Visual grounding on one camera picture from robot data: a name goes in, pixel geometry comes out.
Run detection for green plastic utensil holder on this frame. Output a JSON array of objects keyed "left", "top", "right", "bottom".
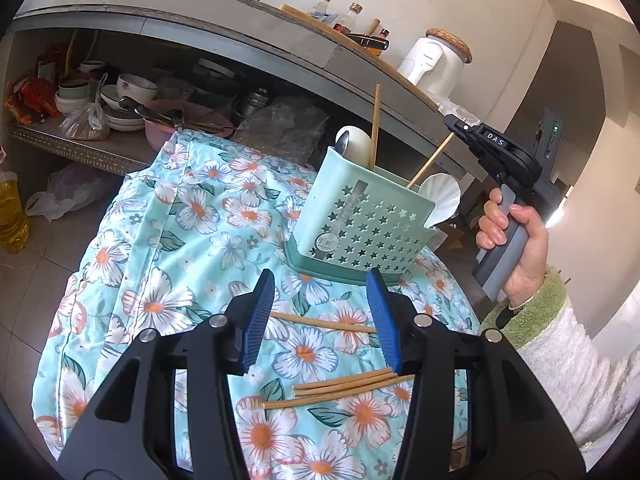
[{"left": 285, "top": 146, "right": 438, "bottom": 286}]

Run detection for clear plastic bag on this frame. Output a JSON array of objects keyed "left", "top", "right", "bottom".
[{"left": 437, "top": 100, "right": 481, "bottom": 126}]

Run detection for cooking oil bottle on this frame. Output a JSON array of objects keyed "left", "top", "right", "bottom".
[{"left": 0, "top": 147, "right": 31, "bottom": 253}]

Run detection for crumpled clear plastic sheet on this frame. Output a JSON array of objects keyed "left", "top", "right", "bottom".
[{"left": 235, "top": 96, "right": 331, "bottom": 163}]

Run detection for black knife handle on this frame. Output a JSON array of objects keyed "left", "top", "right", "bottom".
[{"left": 345, "top": 33, "right": 390, "bottom": 51}]

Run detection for pink basin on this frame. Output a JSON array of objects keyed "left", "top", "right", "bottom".
[{"left": 144, "top": 99, "right": 236, "bottom": 151}]

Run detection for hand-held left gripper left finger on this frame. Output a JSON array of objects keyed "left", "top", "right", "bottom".
[{"left": 55, "top": 268, "right": 276, "bottom": 480}]

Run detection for grey concrete counter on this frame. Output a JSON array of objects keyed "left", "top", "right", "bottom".
[{"left": 10, "top": 0, "right": 476, "bottom": 181}]

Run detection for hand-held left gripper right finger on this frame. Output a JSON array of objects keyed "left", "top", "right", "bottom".
[{"left": 366, "top": 267, "right": 587, "bottom": 480}]

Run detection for floral blue blanket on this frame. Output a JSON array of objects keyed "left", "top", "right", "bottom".
[{"left": 32, "top": 130, "right": 483, "bottom": 480}]

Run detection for person's right forearm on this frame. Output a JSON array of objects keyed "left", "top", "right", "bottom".
[{"left": 479, "top": 266, "right": 628, "bottom": 463}]

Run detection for white plastic bag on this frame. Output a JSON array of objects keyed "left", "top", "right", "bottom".
[{"left": 25, "top": 162, "right": 118, "bottom": 223}]

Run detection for plastic bag with brown contents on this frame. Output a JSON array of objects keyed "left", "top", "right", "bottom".
[{"left": 59, "top": 74, "right": 111, "bottom": 141}]

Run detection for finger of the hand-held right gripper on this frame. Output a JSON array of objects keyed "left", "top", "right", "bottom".
[{"left": 443, "top": 113, "right": 482, "bottom": 154}]

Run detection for stack of white plates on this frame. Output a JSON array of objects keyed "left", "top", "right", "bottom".
[{"left": 100, "top": 85, "right": 151, "bottom": 132}]

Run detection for round black lid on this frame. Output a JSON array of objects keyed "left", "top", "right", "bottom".
[{"left": 192, "top": 58, "right": 236, "bottom": 93}]

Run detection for red snack packets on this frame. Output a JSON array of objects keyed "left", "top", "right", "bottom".
[{"left": 5, "top": 75, "right": 63, "bottom": 123}]

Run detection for woven round lid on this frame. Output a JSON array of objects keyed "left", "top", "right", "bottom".
[{"left": 425, "top": 28, "right": 472, "bottom": 63}]

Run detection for green bowl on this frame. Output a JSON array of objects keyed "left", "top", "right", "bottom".
[{"left": 54, "top": 79, "right": 96, "bottom": 113}]

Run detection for white shell-shaped rice scoop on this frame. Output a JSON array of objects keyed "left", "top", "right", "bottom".
[{"left": 419, "top": 173, "right": 461, "bottom": 228}]

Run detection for white plastic spoon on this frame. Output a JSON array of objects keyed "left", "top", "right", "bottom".
[{"left": 347, "top": 127, "right": 374, "bottom": 168}]

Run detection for floral white bowl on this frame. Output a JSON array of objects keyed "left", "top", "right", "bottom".
[{"left": 116, "top": 73, "right": 159, "bottom": 102}]

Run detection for steel pots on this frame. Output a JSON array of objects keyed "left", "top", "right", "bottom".
[{"left": 235, "top": 87, "right": 273, "bottom": 118}]

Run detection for person's right hand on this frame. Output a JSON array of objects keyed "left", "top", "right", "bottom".
[{"left": 475, "top": 187, "right": 550, "bottom": 307}]

